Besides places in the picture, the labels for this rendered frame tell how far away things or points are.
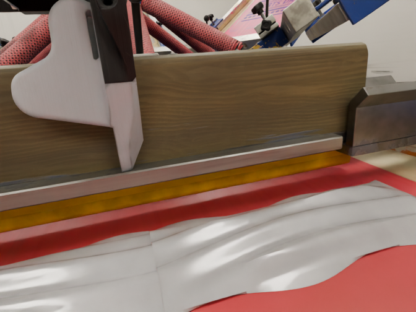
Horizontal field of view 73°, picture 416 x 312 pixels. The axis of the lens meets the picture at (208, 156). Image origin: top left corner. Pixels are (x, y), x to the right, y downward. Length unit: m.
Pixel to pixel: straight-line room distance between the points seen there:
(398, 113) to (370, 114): 0.03
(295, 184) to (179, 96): 0.12
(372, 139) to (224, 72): 0.13
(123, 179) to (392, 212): 0.16
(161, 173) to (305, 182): 0.12
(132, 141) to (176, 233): 0.06
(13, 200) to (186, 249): 0.10
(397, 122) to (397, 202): 0.08
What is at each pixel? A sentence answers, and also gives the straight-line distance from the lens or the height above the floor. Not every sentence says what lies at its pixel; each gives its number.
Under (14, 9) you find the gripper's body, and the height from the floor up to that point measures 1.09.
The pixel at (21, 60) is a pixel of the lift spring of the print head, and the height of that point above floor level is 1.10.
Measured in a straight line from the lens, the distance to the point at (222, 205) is 0.20.
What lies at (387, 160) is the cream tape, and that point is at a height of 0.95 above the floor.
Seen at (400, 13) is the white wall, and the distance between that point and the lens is 2.65.
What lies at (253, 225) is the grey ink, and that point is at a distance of 0.18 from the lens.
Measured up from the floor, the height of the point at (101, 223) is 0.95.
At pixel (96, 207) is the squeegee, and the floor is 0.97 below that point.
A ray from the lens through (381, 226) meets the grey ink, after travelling 0.18.
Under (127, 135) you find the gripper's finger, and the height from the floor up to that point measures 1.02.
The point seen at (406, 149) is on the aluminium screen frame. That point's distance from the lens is 0.33.
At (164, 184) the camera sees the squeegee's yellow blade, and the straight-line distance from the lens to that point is 0.20.
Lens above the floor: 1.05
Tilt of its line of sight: 18 degrees down
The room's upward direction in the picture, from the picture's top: 4 degrees counter-clockwise
